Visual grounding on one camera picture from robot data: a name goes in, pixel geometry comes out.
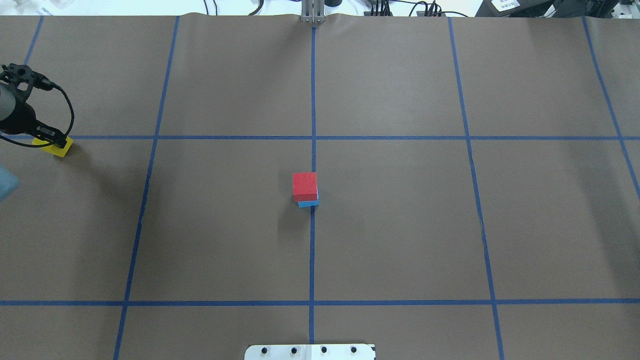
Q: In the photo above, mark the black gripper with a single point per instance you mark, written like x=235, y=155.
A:
x=20, y=118

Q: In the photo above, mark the yellow block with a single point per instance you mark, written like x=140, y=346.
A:
x=53, y=149

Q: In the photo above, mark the red block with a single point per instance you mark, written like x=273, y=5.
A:
x=305, y=187

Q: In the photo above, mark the blue block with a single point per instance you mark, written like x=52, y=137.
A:
x=308, y=203

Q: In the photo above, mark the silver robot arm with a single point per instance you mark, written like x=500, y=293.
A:
x=6, y=95

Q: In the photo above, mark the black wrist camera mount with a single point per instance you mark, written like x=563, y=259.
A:
x=21, y=80

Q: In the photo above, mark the aluminium frame post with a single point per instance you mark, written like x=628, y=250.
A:
x=313, y=12

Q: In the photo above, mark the white camera mast column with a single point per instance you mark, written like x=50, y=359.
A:
x=331, y=351

